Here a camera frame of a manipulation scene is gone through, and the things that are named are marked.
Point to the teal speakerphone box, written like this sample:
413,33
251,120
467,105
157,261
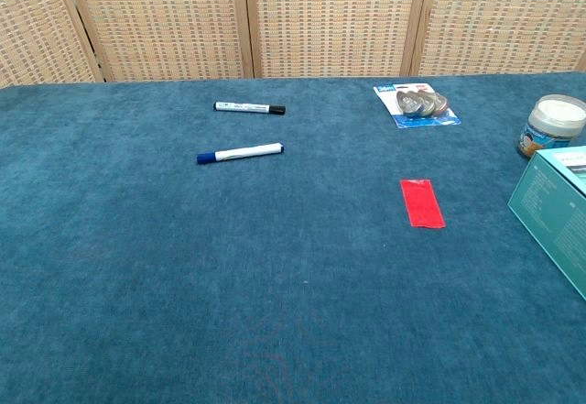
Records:
554,211

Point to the blue cap whiteboard marker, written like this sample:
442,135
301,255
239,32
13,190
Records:
240,153

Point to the black cap whiteboard marker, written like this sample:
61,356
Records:
249,108

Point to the blue table cloth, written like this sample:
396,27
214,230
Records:
229,262

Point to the binder clip blister pack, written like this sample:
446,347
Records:
417,103

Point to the woven folding screen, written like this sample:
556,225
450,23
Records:
293,19

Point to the white lid plastic jar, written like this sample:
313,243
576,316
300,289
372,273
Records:
551,124

